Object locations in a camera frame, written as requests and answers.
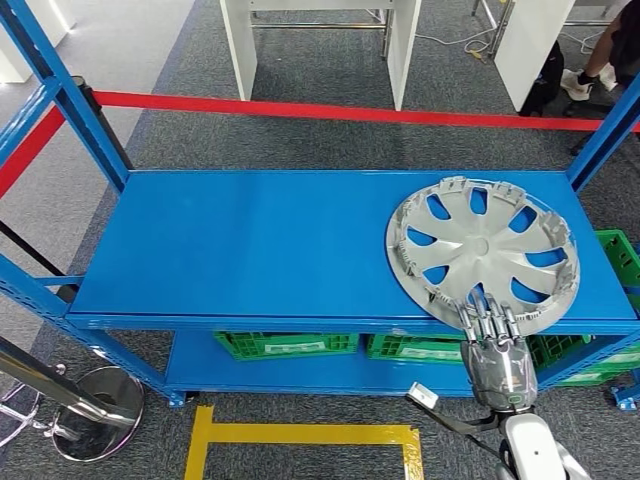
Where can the person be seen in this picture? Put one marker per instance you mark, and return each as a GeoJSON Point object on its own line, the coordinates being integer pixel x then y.
{"type": "Point", "coordinates": [600, 53]}

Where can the black office chair base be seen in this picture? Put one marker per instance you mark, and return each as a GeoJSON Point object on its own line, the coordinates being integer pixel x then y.
{"type": "Point", "coordinates": [580, 109]}

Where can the black bag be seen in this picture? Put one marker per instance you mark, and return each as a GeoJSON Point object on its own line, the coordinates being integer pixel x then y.
{"type": "Point", "coordinates": [547, 79]}

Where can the chrome stanchion post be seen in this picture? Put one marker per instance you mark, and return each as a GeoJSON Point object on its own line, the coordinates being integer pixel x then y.
{"type": "Point", "coordinates": [50, 391]}

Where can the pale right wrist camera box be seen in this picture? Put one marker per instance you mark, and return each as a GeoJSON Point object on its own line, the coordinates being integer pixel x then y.
{"type": "Point", "coordinates": [423, 396]}

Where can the long red barrier belt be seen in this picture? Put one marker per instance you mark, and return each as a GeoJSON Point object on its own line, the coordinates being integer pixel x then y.
{"type": "Point", "coordinates": [300, 109]}

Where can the black stanchion post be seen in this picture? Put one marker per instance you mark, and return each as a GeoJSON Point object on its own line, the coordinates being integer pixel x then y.
{"type": "Point", "coordinates": [30, 250]}

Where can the blue metal shelf rack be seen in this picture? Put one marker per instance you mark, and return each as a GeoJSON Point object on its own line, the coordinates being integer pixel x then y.
{"type": "Point", "coordinates": [250, 245]}
{"type": "Point", "coordinates": [627, 396]}

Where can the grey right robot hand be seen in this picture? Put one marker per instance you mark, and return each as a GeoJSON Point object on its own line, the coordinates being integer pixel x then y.
{"type": "Point", "coordinates": [500, 374]}

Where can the short red barrier belt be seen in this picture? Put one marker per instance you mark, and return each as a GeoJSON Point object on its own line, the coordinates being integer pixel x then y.
{"type": "Point", "coordinates": [30, 151]}

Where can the silver plastic wheel hubcap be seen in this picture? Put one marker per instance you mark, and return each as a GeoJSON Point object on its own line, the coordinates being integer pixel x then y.
{"type": "Point", "coordinates": [480, 248]}

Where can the white desk panel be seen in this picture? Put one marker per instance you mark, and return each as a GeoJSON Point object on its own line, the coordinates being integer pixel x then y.
{"type": "Point", "coordinates": [530, 46]}

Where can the white table with chrome rail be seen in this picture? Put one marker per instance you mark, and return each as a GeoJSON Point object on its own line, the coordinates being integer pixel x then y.
{"type": "Point", "coordinates": [240, 46]}

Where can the dark stanchion post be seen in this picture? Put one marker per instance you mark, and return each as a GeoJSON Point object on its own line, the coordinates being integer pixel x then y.
{"type": "Point", "coordinates": [103, 129]}

